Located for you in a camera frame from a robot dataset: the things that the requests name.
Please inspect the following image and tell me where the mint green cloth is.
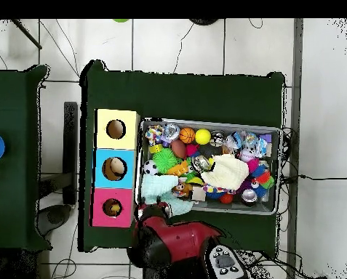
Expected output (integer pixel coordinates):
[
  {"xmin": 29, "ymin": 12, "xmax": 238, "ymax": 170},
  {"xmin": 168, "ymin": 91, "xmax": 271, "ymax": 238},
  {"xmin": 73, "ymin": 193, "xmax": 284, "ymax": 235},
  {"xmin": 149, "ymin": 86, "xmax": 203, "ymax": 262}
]
[{"xmin": 140, "ymin": 174, "xmax": 194, "ymax": 217}]

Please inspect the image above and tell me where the yellow plush toy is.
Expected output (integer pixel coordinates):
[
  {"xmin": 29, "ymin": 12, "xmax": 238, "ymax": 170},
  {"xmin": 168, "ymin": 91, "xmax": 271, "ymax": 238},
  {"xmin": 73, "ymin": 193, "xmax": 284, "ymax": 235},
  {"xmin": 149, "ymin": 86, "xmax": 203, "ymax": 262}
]
[{"xmin": 105, "ymin": 201, "xmax": 121, "ymax": 216}]

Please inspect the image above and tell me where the cream yellow cloth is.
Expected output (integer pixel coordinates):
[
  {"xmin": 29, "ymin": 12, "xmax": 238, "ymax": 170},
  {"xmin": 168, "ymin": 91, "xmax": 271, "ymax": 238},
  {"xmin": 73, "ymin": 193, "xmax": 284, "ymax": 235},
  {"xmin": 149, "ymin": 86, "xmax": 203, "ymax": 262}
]
[{"xmin": 201, "ymin": 153, "xmax": 250, "ymax": 192}]

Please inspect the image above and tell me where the wooden box with three holes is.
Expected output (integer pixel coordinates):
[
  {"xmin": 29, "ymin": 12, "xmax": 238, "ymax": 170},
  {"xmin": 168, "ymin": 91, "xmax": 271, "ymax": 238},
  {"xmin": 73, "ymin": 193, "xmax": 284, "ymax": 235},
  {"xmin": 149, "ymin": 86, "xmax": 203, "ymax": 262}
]
[{"xmin": 91, "ymin": 108, "xmax": 142, "ymax": 228}]

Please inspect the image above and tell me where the clear mesh bin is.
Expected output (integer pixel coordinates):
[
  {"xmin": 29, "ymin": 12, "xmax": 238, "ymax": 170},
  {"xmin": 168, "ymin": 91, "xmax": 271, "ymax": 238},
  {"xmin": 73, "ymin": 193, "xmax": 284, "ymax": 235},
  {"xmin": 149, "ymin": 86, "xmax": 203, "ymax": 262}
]
[{"xmin": 139, "ymin": 118, "xmax": 282, "ymax": 216}]

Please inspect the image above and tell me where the small soccer ball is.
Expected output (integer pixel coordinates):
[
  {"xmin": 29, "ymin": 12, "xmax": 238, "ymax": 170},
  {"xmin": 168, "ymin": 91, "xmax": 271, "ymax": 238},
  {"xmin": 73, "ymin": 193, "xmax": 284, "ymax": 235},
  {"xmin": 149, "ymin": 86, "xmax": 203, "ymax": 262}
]
[{"xmin": 143, "ymin": 160, "xmax": 159, "ymax": 176}]

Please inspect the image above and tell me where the orange yellow plastic toy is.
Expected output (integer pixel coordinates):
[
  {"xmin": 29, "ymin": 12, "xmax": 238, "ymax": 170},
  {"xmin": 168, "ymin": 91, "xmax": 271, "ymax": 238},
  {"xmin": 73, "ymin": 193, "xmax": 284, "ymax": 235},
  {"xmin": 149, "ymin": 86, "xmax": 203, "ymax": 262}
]
[{"xmin": 167, "ymin": 161, "xmax": 191, "ymax": 177}]

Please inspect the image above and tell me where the green spiky ball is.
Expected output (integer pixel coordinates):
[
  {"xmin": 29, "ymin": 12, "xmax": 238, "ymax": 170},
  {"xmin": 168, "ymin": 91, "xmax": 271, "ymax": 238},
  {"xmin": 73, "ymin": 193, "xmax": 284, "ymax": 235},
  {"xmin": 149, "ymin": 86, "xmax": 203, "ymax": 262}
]
[{"xmin": 152, "ymin": 147, "xmax": 180, "ymax": 174}]

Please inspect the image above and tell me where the brown toy football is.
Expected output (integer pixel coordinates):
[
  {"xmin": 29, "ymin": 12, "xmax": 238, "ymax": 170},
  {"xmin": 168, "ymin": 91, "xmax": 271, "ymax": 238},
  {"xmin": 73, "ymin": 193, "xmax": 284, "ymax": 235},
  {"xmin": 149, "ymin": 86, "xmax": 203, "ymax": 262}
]
[{"xmin": 169, "ymin": 139, "xmax": 188, "ymax": 159}]

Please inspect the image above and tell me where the colourful crinkled packet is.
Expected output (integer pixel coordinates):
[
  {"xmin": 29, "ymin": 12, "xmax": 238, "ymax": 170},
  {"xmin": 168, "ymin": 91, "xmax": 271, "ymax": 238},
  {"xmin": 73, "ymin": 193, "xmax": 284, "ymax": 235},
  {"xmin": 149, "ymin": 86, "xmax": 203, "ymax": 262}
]
[{"xmin": 145, "ymin": 124, "xmax": 164, "ymax": 146}]

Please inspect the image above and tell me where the bright orange mini basketball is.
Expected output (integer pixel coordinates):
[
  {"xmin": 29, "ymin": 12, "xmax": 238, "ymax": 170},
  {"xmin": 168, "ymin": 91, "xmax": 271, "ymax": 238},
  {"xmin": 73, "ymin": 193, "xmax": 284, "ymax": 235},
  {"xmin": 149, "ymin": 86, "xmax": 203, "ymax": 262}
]
[{"xmin": 179, "ymin": 127, "xmax": 196, "ymax": 145}]

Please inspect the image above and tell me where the yellow ball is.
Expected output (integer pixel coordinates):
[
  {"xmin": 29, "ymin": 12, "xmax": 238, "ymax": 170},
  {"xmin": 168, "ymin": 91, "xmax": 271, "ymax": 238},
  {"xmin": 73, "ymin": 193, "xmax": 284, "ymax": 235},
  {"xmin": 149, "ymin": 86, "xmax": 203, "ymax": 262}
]
[{"xmin": 194, "ymin": 128, "xmax": 212, "ymax": 146}]

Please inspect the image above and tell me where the black floor cable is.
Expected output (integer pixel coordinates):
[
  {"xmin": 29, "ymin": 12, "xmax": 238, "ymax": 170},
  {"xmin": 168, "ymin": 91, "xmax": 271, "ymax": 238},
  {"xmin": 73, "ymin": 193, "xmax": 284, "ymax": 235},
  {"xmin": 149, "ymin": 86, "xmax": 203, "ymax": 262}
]
[{"xmin": 298, "ymin": 173, "xmax": 347, "ymax": 181}]

